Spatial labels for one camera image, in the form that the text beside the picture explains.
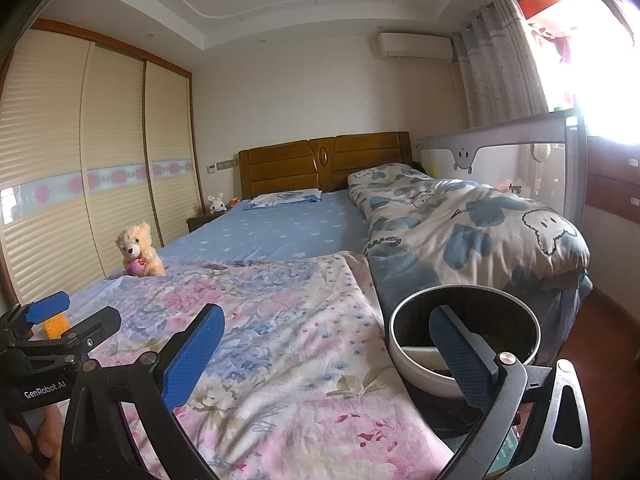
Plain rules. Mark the blue white pillow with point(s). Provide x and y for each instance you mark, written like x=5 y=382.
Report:
x=282 y=198

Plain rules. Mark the small yellow foam piece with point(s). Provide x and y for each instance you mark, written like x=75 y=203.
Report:
x=55 y=327

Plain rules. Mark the person's left hand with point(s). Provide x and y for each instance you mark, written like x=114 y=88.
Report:
x=45 y=430

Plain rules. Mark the beige teddy bear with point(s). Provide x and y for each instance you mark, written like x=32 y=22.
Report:
x=140 y=250

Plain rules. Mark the grey bed guard rail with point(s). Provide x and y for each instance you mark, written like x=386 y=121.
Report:
x=510 y=140

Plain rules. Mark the white air conditioner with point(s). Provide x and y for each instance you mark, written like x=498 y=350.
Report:
x=415 y=47

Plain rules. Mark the white round bowl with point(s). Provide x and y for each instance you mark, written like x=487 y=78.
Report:
x=415 y=366

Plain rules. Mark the blue cloud print quilt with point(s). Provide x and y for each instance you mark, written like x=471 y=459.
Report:
x=475 y=230

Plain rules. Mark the cream sliding-door wardrobe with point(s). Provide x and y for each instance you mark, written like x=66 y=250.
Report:
x=60 y=160

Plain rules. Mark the pink floral blanket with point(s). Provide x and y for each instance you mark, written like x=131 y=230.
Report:
x=290 y=360

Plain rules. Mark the dark wooden nightstand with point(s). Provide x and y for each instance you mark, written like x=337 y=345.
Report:
x=202 y=221

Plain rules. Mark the wooden bed headboard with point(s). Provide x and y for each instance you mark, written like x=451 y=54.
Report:
x=280 y=165

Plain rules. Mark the white rabbit toy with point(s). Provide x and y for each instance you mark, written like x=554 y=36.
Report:
x=216 y=204

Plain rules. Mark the light blue bedsheet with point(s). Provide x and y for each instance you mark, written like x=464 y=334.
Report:
x=280 y=230

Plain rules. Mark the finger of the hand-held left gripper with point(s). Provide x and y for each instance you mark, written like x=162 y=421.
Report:
x=95 y=325
x=47 y=307

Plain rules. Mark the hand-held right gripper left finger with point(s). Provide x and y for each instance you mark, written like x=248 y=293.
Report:
x=192 y=360

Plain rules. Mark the grey dotted curtain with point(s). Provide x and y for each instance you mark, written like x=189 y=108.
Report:
x=500 y=70

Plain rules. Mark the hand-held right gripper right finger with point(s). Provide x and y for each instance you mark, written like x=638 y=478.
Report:
x=460 y=360

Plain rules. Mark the red hanging cloth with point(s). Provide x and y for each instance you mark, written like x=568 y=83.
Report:
x=550 y=35

